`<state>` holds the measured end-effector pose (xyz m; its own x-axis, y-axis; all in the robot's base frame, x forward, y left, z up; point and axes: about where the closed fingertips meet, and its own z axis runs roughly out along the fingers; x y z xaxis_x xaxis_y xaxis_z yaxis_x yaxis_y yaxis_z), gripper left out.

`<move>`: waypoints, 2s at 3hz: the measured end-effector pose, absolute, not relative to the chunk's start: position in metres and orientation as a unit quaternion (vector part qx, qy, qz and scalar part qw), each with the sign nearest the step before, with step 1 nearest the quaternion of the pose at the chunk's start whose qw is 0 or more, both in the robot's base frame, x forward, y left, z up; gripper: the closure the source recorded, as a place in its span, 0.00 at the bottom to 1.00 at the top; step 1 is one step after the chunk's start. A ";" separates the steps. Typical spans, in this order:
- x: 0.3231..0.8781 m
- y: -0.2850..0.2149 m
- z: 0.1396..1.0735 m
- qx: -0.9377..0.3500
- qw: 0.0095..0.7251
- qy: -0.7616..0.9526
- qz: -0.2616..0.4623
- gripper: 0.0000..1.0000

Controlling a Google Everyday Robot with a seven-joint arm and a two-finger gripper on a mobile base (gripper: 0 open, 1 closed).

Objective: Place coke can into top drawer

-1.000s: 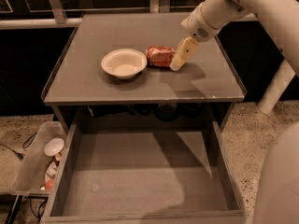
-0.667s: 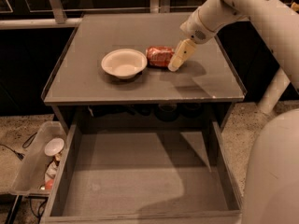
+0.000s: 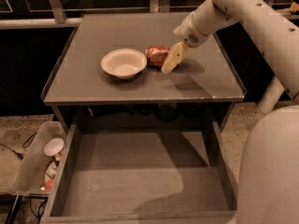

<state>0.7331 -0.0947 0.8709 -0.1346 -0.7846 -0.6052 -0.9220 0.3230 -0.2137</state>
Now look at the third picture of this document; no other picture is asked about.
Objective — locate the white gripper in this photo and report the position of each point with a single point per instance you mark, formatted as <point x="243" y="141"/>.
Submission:
<point x="187" y="32"/>

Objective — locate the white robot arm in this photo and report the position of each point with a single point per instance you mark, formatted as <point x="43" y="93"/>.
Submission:
<point x="269" y="173"/>

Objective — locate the grey cabinet with flat top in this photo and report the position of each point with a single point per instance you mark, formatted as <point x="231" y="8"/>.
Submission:
<point x="205" y="76"/>

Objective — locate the open grey top drawer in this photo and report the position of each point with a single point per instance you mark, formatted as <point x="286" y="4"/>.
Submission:
<point x="125" y="175"/>

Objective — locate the white paper bowl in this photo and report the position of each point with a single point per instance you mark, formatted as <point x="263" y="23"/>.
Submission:
<point x="124" y="63"/>

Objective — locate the white bowl in bin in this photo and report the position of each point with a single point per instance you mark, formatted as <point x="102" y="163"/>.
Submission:
<point x="54" y="146"/>

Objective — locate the orange object in bin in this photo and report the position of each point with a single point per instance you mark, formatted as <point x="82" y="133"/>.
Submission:
<point x="49" y="184"/>

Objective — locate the clear plastic storage bin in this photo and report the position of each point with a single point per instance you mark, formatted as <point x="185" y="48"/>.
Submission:
<point x="30" y="178"/>

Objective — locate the white diagonal support post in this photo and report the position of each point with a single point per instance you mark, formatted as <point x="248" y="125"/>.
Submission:
<point x="271" y="96"/>

